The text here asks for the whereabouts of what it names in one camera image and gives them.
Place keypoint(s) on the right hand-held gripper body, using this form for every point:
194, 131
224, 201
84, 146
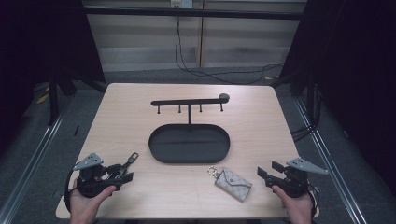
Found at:
294, 183

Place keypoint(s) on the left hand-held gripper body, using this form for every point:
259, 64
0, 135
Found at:
90, 180

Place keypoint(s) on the black key rack with tray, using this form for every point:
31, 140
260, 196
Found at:
188, 146

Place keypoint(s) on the person's right hand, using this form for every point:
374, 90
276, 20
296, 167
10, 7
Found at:
295, 207

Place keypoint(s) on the person's left hand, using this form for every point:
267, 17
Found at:
85, 205

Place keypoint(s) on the small black floor strip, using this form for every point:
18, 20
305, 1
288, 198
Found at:
76, 130

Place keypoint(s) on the black metal stand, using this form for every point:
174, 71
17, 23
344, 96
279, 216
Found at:
306, 93
53, 99

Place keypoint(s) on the yellow tape piece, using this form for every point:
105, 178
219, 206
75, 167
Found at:
42, 99

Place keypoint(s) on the dark curtain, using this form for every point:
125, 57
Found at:
37, 46
358, 77

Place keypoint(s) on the metal floor rail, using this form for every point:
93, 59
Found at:
28, 174
333, 174

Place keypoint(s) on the black horizontal frame bar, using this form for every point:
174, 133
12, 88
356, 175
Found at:
193, 13

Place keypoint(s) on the white wall socket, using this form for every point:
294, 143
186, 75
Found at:
181, 3

